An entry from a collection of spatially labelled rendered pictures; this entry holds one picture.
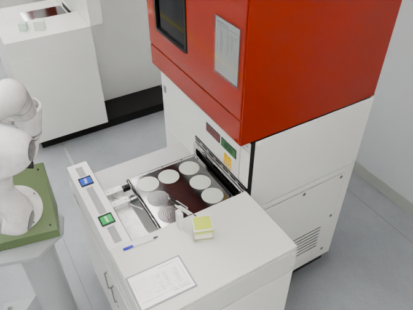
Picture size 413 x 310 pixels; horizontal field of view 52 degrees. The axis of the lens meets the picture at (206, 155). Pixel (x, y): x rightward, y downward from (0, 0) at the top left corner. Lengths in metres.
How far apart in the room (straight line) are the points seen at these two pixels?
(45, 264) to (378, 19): 1.75
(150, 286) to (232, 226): 0.40
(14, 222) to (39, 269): 0.66
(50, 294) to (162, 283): 0.86
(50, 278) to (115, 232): 0.56
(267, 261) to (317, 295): 1.15
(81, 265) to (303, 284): 1.39
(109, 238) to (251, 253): 0.55
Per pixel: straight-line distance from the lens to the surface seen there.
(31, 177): 1.91
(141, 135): 3.76
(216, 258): 1.59
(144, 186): 1.95
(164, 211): 1.84
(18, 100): 1.27
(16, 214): 1.47
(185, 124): 2.18
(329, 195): 2.34
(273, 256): 1.61
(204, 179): 1.96
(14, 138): 1.19
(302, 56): 1.61
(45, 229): 1.92
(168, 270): 1.56
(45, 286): 2.20
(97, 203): 1.84
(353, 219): 3.17
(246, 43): 1.42
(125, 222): 1.84
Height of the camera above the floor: 2.24
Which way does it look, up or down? 40 degrees down
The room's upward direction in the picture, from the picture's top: straight up
